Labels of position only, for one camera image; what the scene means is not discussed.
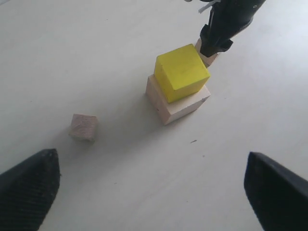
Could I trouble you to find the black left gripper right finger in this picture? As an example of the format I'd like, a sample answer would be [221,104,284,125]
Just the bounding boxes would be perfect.
[244,152,308,231]

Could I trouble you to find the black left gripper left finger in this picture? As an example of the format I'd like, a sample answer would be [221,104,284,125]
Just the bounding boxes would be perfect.
[0,149,60,231]

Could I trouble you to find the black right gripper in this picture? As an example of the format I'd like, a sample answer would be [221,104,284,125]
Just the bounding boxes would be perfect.
[200,0,265,57]

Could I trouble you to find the medium wooden cube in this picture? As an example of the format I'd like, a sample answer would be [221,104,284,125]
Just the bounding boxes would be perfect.
[194,37,221,68]

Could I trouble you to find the yellow cube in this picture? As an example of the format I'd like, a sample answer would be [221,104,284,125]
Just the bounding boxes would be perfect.
[154,44,210,103]

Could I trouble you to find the large wooden cube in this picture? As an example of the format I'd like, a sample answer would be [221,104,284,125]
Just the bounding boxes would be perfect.
[145,75,211,125]

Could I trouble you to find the small wooden cube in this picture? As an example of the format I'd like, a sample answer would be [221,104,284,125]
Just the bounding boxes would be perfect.
[69,114,98,142]

